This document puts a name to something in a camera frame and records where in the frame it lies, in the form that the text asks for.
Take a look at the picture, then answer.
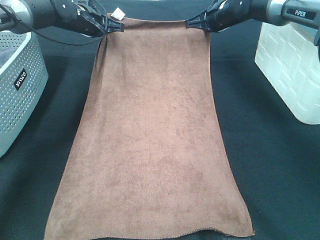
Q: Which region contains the grey perforated laundry basket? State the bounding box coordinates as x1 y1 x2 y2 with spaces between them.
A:
0 30 49 156

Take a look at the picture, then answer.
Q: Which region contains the black table cloth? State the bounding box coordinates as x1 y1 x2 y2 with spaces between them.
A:
0 0 320 240

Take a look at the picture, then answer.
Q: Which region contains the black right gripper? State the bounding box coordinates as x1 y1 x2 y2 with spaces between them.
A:
185 0 251 33

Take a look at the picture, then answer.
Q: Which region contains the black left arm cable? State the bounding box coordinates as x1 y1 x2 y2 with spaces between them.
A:
0 3 103 47

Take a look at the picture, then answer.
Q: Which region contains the brown microfibre towel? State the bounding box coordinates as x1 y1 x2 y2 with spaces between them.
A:
44 17 254 240

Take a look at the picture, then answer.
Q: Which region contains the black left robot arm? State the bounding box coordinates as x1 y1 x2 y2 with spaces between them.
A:
0 0 124 38

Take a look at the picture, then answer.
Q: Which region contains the dark grey towel in basket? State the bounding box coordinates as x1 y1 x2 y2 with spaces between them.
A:
0 48 15 68

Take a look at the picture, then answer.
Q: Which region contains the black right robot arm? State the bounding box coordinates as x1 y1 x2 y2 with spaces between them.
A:
185 0 320 46

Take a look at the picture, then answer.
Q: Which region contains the white plastic storage bin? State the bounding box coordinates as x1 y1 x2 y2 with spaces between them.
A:
254 23 320 125

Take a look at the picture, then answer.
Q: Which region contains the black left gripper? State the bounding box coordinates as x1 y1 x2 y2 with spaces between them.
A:
53 0 125 38

